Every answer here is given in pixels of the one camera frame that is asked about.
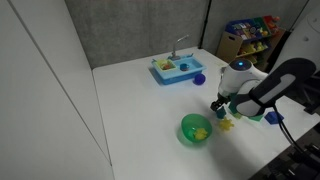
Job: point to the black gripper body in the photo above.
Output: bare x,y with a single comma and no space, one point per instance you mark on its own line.
221,101

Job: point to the dark green toy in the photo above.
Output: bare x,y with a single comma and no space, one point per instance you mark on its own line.
220,114

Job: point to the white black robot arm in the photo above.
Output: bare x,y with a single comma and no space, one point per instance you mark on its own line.
283,80

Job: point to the yellow spiky toy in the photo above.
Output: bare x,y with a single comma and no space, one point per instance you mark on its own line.
226,124

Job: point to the yellow toy piece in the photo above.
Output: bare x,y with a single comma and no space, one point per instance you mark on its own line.
201,133

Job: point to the green plastic bowl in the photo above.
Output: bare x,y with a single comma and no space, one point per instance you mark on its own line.
188,126

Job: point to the blue toy sink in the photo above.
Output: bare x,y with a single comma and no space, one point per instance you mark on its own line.
176,77

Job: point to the blue toy cup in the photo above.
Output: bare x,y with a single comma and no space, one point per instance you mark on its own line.
184,67

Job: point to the orange toy food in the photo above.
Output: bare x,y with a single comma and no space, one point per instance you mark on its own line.
166,66

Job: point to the grey toy faucet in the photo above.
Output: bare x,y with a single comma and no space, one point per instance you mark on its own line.
174,55

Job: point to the toy shelf with bins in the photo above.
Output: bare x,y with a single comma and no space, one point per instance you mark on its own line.
255,33

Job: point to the lime green block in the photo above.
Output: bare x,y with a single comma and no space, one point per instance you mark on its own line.
237,115

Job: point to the purple blue ball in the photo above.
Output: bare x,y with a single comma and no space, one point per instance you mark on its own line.
199,79

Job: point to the green cube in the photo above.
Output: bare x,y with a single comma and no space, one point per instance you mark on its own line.
256,117

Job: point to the brown cardboard panel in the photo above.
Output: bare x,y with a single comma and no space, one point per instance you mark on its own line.
228,48

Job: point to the bright blue cube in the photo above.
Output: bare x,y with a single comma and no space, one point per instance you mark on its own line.
274,117

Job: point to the lime green basket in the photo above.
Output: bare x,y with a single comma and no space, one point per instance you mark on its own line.
160,63

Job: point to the black pole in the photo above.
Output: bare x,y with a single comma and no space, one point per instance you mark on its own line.
205,23

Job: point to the black equipment rig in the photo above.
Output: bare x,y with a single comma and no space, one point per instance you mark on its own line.
293,163

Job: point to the teal wrist mount piece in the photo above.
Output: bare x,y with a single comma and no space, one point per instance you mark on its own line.
232,107

